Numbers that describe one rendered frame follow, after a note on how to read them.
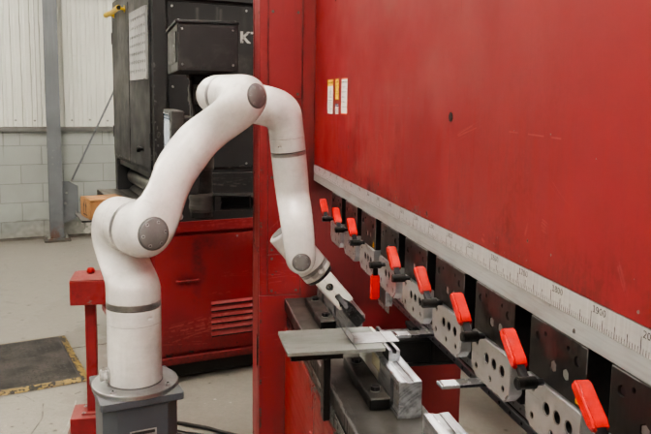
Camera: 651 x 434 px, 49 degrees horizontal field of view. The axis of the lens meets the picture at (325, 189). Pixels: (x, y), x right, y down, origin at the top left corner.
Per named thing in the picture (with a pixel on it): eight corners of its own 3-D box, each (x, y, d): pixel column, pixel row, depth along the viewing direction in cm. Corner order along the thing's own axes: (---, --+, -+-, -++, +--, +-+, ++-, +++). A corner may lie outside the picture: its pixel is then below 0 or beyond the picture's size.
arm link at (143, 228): (125, 260, 163) (158, 273, 150) (85, 230, 156) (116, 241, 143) (247, 97, 179) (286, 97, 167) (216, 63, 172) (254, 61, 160)
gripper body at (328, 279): (331, 266, 185) (357, 297, 188) (324, 259, 195) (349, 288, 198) (309, 286, 185) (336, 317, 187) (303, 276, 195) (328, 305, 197)
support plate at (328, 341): (277, 334, 200) (278, 330, 200) (368, 329, 206) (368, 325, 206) (287, 356, 183) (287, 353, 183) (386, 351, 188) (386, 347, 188)
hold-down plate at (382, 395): (343, 366, 208) (343, 356, 207) (360, 365, 209) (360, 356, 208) (369, 411, 179) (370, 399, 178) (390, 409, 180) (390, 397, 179)
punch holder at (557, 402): (523, 420, 107) (529, 314, 105) (574, 417, 108) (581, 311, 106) (577, 472, 92) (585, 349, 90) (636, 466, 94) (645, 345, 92)
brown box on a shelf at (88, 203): (75, 214, 404) (74, 193, 403) (121, 211, 415) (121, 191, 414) (81, 223, 378) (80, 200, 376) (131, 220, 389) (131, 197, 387)
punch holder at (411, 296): (401, 306, 165) (403, 236, 163) (436, 304, 167) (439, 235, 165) (423, 326, 150) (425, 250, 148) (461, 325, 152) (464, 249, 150)
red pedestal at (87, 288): (70, 426, 358) (65, 264, 347) (121, 422, 363) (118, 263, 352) (64, 445, 338) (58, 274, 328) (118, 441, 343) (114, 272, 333)
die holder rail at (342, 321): (317, 300, 276) (317, 276, 275) (331, 299, 277) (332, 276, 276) (346, 344, 227) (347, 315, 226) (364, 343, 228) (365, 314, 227)
